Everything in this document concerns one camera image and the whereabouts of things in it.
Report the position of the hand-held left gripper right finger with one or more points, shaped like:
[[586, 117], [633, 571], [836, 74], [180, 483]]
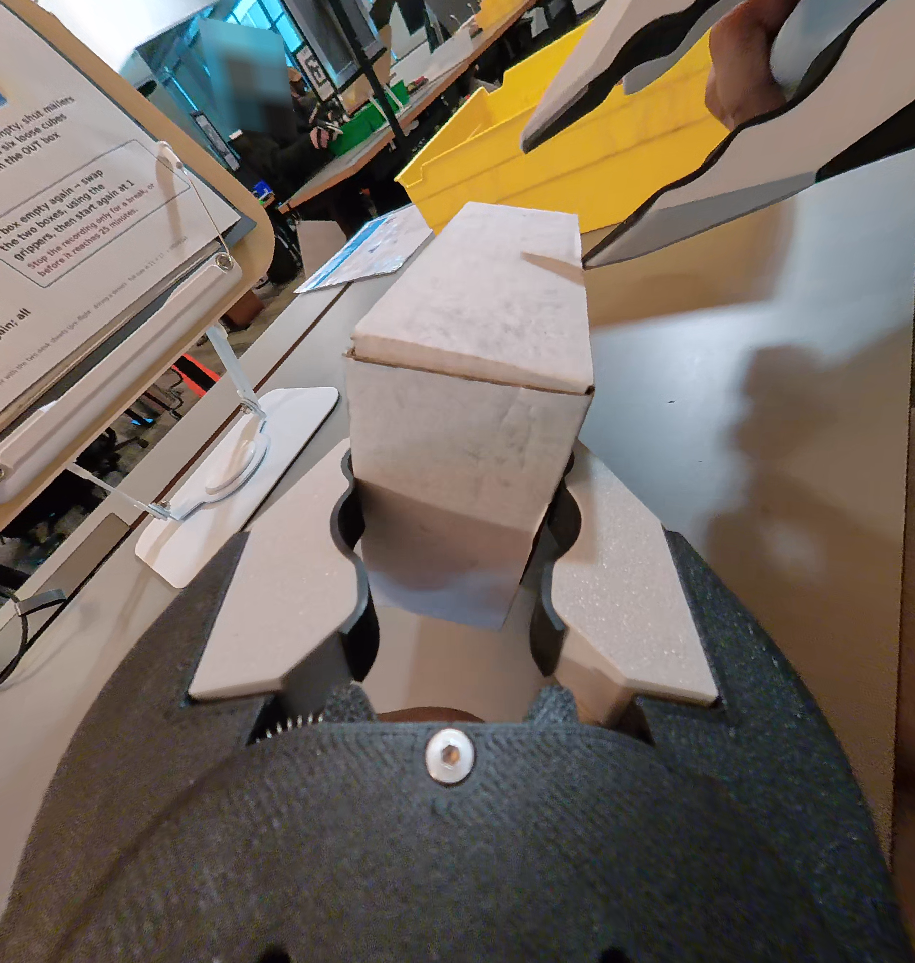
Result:
[[630, 602]]

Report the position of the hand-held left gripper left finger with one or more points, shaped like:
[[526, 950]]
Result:
[[277, 602]]

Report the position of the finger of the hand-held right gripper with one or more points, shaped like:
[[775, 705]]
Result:
[[803, 135], [608, 53]]

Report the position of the white cardboard mailer box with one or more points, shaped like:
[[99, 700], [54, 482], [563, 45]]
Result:
[[465, 376]]

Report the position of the grey desk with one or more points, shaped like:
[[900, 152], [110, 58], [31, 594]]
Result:
[[690, 391]]

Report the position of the person's right hand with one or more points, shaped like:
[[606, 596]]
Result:
[[743, 68]]

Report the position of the yellow plastic bin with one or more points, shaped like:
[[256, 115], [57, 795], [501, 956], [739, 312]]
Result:
[[502, 11], [547, 180]]

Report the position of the long wooden table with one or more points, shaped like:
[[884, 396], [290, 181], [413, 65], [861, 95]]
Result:
[[442, 68]]

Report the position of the green plastic bin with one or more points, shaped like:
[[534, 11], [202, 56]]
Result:
[[359, 124]]

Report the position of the blue white paper sheet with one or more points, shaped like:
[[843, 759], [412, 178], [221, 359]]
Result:
[[367, 252]]

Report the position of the printed instruction sheet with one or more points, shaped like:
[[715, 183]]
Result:
[[66, 188]]

